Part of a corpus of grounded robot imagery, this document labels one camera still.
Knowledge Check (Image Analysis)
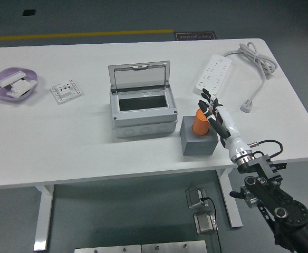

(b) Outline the white power strip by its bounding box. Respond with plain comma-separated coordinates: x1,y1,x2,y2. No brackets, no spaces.
195,54,233,96

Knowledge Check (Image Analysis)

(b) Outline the white power cord with plug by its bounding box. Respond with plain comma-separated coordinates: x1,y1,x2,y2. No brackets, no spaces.
222,42,278,114

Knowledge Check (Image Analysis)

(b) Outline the metal base plate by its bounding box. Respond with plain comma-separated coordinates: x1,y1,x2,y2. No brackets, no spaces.
141,240,207,253
74,245,142,253

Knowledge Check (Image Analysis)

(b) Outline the white table leg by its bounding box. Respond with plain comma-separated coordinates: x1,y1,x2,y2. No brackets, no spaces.
215,168,243,229
33,184,55,251

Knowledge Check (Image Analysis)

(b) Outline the grey junction box clear lid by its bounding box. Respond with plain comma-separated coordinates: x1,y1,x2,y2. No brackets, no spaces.
108,60,178,140

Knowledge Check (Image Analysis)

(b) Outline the black floor cable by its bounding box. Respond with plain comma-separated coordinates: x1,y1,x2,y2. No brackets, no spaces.
200,196,223,253

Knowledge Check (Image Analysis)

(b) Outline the white wall socket plate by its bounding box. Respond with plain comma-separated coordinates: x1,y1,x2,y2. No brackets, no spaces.
50,79,85,105

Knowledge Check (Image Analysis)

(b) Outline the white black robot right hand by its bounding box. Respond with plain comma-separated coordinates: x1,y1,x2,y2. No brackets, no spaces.
198,88,251,162

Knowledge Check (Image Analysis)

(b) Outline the long white plastic bar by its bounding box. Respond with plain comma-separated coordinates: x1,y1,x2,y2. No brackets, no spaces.
0,70,27,87

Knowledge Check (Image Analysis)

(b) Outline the dark floor sign with text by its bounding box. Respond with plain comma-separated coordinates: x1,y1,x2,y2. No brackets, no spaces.
174,31,216,42

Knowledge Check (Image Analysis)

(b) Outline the white plastic block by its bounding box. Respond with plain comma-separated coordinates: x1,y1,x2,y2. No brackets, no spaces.
10,79,37,93
5,88,31,99

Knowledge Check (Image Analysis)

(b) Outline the grey cube with round hole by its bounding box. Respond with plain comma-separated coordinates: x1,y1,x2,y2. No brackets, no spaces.
179,115,220,157

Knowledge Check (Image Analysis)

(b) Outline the metal floor outlet box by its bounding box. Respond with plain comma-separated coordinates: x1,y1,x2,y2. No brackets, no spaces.
193,212,218,235
185,187,208,210

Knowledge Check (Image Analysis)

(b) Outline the orange cylinder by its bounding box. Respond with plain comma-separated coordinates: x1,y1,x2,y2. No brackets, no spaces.
192,108,210,135

